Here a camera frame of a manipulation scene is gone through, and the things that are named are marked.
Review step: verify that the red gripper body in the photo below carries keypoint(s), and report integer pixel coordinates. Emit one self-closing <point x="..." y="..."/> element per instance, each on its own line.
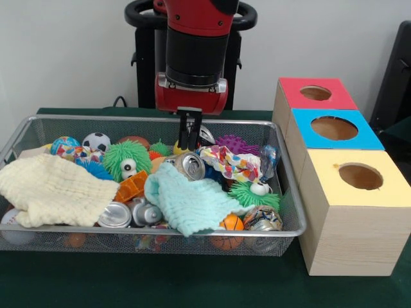
<point x="192" y="101"/>

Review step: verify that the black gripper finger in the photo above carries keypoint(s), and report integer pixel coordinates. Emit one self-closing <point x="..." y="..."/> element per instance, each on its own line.
<point x="196" y="134"/>
<point x="183" y="133"/>

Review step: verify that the black and silver drink can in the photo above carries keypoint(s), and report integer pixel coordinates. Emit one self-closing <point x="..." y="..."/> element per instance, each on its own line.
<point x="207" y="135"/>

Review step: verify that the clear plastic packet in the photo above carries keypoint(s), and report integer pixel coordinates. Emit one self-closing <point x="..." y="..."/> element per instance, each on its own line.
<point x="269" y="160"/>

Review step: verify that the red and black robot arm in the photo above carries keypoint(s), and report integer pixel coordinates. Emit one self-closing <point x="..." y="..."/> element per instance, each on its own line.
<point x="196" y="48"/>

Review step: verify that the wooden box with three holes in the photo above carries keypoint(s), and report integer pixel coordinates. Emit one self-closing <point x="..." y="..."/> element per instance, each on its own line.
<point x="353" y="231"/>

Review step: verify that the large green puffer toy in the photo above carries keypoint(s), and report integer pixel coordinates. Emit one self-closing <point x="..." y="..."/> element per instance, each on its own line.
<point x="128" y="155"/>

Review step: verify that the mint green knitted cloth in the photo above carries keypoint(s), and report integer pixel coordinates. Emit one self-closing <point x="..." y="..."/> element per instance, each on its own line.
<point x="186" y="200"/>

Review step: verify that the orange plastic toy crate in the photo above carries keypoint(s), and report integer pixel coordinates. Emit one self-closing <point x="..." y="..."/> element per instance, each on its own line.
<point x="131" y="187"/>

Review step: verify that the small green puffer toy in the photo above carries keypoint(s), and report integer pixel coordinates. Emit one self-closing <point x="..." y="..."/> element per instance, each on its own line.
<point x="244" y="194"/>

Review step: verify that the black and white soccer ball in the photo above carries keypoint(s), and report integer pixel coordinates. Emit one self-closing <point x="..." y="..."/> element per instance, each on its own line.
<point x="96" y="141"/>

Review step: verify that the small orange basketball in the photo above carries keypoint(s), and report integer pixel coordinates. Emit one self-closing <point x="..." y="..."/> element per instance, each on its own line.
<point x="232" y="223"/>

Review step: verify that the globe print ball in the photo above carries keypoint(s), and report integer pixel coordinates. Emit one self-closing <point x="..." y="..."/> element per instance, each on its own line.
<point x="64" y="144"/>

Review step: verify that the cream knitted cloth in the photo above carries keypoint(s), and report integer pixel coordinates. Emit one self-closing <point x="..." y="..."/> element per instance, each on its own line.
<point x="54" y="189"/>

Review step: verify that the dark green table cloth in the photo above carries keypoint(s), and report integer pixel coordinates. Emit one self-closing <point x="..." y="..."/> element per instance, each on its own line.
<point x="160" y="282"/>

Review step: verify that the black upright panel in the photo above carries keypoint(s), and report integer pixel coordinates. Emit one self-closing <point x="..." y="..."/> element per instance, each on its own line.
<point x="395" y="80"/>

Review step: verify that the dark green side cloth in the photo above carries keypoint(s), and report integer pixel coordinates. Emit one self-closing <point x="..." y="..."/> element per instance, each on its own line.
<point x="401" y="126"/>

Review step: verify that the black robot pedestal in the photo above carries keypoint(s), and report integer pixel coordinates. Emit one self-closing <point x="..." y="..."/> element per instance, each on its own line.
<point x="147" y="64"/>

